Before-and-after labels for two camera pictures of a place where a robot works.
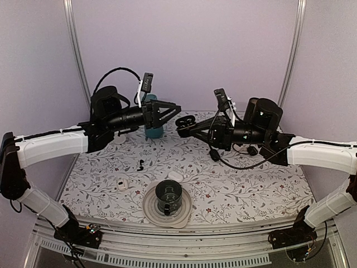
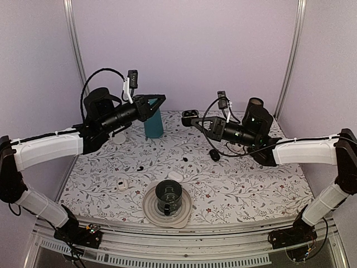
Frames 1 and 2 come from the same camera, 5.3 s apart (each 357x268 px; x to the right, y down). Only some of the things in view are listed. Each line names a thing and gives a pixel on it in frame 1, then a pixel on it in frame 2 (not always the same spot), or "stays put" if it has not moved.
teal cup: x=157 y=132 stays put
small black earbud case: x=214 y=155 stays put
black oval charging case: x=183 y=124 -> x=187 y=115
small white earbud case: x=122 y=184 stays put
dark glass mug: x=169 y=194 stays put
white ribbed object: x=119 y=139 stays put
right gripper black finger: x=203 y=136 -> x=205 y=132
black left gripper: x=155 y=120 -> x=144 y=107
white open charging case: x=175 y=176 stays put
